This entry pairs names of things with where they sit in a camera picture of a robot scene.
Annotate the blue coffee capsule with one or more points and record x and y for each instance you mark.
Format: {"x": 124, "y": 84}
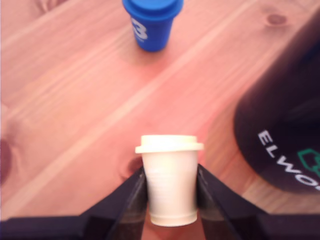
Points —
{"x": 155, "y": 30}

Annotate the black mug with white lettering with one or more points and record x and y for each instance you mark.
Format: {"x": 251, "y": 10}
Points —
{"x": 280, "y": 112}

